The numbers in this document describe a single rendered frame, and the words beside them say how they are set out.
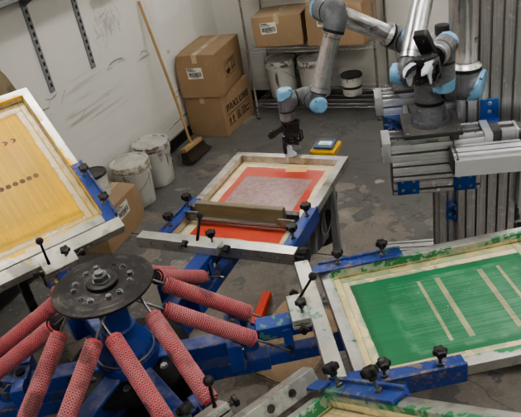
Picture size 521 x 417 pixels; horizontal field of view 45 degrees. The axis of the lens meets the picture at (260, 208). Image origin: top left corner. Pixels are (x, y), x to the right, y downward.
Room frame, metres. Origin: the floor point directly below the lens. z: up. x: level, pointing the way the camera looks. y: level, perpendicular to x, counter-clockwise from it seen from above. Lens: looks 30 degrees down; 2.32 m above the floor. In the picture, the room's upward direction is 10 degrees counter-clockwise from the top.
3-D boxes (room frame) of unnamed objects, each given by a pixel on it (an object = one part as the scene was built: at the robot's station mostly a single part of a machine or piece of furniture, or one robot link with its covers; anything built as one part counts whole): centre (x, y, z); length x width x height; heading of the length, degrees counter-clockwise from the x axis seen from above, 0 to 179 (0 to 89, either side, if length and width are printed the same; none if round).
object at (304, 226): (2.08, -0.14, 0.97); 0.30 x 0.05 x 0.07; 152
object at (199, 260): (1.93, 0.26, 1.02); 0.17 x 0.06 x 0.05; 152
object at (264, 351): (1.51, -0.13, 0.90); 1.24 x 0.06 x 0.06; 92
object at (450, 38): (1.98, -0.69, 1.65); 0.11 x 0.08 x 0.09; 145
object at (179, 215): (2.34, 0.35, 0.97); 0.30 x 0.05 x 0.07; 152
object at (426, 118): (2.27, -0.73, 1.31); 0.15 x 0.15 x 0.10
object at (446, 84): (1.99, -0.67, 1.55); 0.11 x 0.08 x 0.11; 55
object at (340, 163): (2.42, -0.01, 0.97); 0.79 x 0.58 x 0.04; 152
